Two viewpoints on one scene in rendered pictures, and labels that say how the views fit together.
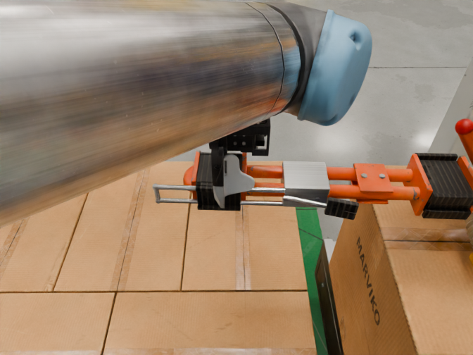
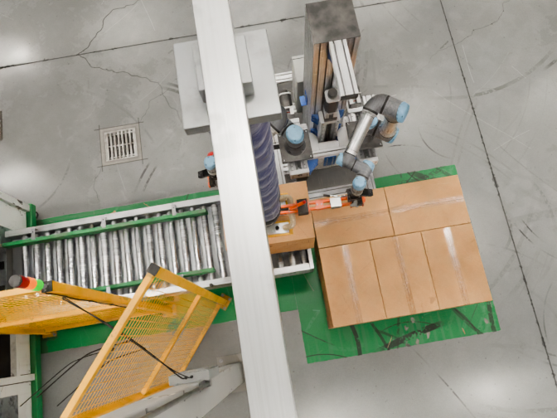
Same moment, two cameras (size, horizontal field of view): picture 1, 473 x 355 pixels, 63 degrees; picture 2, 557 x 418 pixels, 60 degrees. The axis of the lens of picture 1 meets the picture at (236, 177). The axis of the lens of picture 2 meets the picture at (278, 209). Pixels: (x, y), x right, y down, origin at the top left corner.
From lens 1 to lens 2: 2.86 m
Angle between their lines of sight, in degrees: 60
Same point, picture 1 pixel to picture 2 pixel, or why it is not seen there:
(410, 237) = not seen: hidden behind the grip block
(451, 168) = (300, 210)
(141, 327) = (379, 223)
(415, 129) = not seen: outside the picture
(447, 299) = (297, 194)
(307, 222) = (312, 343)
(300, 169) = (336, 203)
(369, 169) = (320, 206)
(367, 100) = not seen: outside the picture
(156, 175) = (403, 303)
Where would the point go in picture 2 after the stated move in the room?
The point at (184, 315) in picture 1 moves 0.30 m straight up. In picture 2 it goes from (365, 230) to (370, 221)
